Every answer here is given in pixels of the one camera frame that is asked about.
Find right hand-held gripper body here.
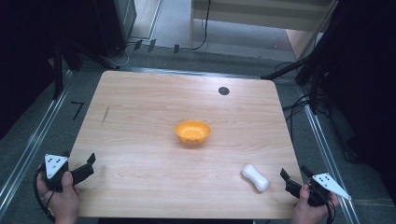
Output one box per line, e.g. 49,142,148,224
306,172,352,208

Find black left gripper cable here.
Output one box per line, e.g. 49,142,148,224
33,170,57,223

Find white shelf unit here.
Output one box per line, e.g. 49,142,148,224
189,0,339,60

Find dark cabinet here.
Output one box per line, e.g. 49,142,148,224
59,0,138,59

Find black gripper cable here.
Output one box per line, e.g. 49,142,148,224
323,189,338,224
33,170,57,223

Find black metal stand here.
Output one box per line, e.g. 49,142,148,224
50,34,120,101
261,50,331,116

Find orange plastic bowl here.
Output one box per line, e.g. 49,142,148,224
174,119,212,146

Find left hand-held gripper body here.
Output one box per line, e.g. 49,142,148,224
43,151,75,192

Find person's right hand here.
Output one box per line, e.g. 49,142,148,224
290,182,340,224

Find white floor cable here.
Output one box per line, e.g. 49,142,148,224
108,43,138,68

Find person's left hand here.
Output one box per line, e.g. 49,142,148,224
35,164,80,224

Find black hanging cable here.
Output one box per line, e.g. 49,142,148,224
190,0,213,51

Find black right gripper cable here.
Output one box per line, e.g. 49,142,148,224
323,189,338,224

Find white peanut-shaped bottle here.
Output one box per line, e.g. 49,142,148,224
241,163,270,193

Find dark curtain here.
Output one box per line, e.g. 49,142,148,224
311,0,396,203

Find metal floor rail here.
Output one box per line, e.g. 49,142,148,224
297,85,362,224
120,65,300,82
0,69,76,218

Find black floor cables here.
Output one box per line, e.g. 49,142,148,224
274,61,328,138

